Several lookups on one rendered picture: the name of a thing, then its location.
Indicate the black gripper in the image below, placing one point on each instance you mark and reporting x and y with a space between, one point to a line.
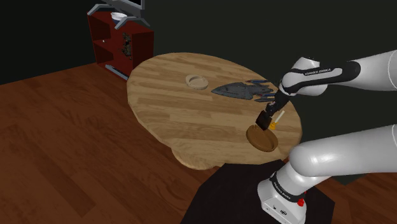
280 100

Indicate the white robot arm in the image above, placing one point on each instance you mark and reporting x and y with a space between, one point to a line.
335 155

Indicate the white stick with yellow base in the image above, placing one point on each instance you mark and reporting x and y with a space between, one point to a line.
273 125

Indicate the grey spaceship model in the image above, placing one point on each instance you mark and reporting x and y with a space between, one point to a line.
238 90

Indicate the brown round wooden dish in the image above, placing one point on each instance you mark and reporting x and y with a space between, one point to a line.
262 140

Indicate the beige round ashtray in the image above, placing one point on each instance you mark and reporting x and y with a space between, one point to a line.
196 82

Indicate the round light wooden table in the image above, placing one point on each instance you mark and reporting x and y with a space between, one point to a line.
186 124

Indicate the black robot stand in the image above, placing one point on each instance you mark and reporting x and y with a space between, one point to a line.
229 195

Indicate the red shelf cabinet with television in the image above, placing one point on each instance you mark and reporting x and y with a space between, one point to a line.
141 43

